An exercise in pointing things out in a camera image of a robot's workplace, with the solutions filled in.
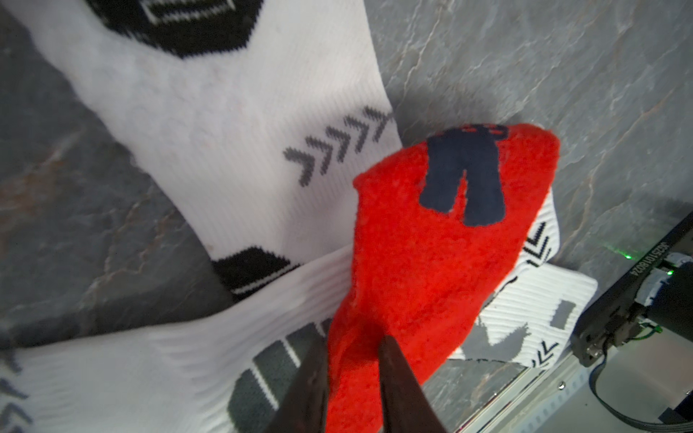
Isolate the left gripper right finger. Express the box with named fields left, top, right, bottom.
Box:
left=378, top=336, right=446, bottom=433

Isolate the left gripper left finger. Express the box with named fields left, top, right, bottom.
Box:
left=265, top=340, right=330, bottom=433

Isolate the white sock grey toe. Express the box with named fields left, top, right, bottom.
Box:
left=1, top=248, right=352, bottom=432

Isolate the red fuzzy sock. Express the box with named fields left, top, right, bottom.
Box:
left=327, top=124, right=561, bottom=432

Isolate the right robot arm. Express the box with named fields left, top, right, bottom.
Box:
left=570, top=215, right=692, bottom=367

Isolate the white sock grey bird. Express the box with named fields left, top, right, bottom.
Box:
left=449, top=193, right=597, bottom=370

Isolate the white sock hexagon patch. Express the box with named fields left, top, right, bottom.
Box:
left=5, top=1, right=402, bottom=299

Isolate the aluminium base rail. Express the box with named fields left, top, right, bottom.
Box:
left=460, top=331, right=692, bottom=432

